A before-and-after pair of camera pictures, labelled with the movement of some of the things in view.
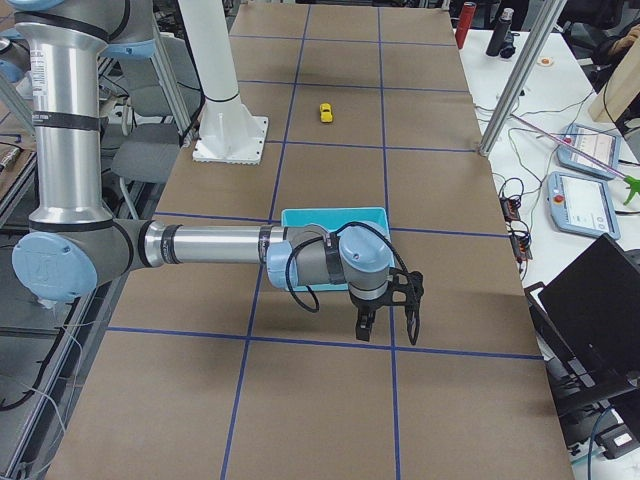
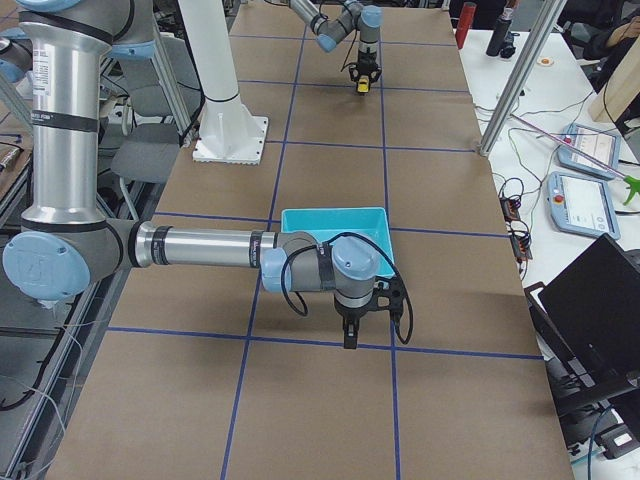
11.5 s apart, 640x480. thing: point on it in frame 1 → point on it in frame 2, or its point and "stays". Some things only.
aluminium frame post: (538, 35) stays
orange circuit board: (510, 208) stays
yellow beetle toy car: (326, 115) → (363, 84)
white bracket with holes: (229, 132) stays
